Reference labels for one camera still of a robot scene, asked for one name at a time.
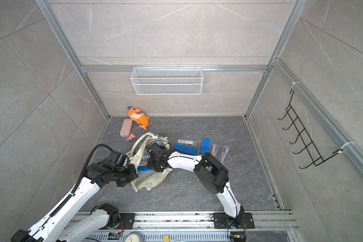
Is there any black wire hook rack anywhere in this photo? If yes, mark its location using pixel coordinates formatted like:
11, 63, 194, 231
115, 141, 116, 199
277, 89, 352, 169

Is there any pink rectangular case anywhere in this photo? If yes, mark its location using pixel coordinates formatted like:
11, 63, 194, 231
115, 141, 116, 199
120, 119, 133, 138

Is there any white wire mesh basket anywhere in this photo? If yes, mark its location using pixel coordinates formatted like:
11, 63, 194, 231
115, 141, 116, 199
131, 67, 204, 95

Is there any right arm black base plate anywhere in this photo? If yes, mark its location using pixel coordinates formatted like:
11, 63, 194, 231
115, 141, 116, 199
211, 212, 255, 229

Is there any blue compass set case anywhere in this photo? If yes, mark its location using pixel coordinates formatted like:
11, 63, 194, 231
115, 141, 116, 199
200, 138, 210, 155

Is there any clear labelled compass case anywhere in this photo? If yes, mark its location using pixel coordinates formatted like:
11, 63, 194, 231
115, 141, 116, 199
177, 139, 197, 147

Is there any beige canvas bag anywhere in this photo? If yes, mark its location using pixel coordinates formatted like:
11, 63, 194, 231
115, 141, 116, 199
127, 132, 171, 192

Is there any pink bear figurine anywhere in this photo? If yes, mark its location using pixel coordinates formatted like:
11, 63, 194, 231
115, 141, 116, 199
127, 133, 136, 141

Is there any orange plush shark toy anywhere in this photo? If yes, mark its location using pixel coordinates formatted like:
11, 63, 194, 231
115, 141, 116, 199
127, 106, 149, 130

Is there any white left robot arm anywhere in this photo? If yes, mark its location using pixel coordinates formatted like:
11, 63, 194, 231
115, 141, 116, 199
11, 144, 138, 242

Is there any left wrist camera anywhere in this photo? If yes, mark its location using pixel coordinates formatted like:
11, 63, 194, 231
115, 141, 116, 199
106, 150, 128, 167

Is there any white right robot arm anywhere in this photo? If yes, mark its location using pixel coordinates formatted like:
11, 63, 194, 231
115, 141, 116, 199
147, 143, 244, 220

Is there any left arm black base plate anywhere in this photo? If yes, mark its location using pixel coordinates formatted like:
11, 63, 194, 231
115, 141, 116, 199
107, 213, 136, 230

